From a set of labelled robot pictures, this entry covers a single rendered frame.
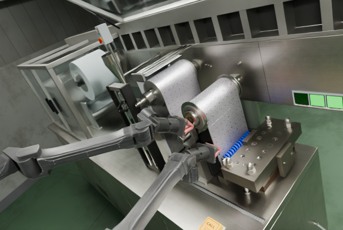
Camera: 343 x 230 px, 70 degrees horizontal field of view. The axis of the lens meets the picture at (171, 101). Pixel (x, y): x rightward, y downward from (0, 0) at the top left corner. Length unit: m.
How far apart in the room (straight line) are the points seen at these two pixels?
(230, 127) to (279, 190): 0.32
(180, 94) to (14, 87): 3.12
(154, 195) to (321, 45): 0.75
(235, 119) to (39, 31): 3.66
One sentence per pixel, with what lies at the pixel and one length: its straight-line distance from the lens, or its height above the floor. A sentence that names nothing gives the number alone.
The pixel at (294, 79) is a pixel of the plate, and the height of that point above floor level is 1.27.
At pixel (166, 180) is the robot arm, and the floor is 1.22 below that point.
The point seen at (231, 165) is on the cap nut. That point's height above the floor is 1.05.
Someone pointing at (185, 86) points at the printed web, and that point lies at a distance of 1.24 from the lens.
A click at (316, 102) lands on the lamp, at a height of 1.17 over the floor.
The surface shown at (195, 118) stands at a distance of 1.02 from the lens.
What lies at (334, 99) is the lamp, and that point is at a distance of 1.09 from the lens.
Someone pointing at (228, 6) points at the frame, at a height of 1.60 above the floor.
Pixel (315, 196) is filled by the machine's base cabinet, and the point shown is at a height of 0.67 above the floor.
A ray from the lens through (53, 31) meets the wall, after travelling 4.49.
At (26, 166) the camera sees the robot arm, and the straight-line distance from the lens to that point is 0.93.
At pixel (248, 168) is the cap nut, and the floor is 1.06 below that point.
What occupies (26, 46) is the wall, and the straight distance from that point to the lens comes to 4.23.
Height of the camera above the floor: 1.76
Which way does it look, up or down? 23 degrees down
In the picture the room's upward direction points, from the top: 22 degrees counter-clockwise
